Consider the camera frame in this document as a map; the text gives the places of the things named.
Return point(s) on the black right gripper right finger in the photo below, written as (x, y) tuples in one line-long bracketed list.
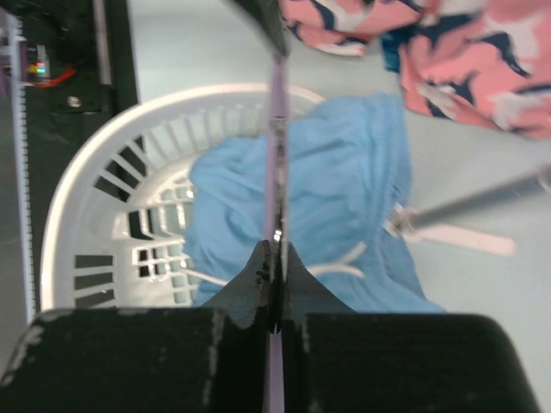
[(339, 360)]

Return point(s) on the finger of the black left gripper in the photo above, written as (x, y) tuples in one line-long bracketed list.
[(268, 17)]

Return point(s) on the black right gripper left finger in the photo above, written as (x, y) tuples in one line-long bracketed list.
[(136, 359)]

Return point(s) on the purple plastic hanger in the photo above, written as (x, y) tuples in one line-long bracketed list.
[(273, 232)]

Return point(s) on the light blue shorts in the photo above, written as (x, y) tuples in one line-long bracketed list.
[(349, 167)]

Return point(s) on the pink shark print shorts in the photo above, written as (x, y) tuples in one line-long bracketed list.
[(483, 63)]

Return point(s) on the white plastic laundry basket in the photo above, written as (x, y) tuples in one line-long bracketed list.
[(114, 232)]

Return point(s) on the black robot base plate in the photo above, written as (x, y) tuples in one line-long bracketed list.
[(78, 69)]

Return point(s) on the white slotted cable duct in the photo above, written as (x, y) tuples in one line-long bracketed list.
[(18, 98)]

